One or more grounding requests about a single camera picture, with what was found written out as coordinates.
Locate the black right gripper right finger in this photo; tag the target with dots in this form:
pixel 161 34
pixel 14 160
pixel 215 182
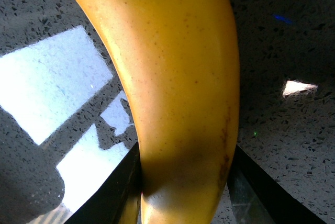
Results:
pixel 257 198

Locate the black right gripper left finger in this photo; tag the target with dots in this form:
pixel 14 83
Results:
pixel 118 199

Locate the yellow banana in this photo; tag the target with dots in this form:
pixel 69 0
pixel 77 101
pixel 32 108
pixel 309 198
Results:
pixel 178 63

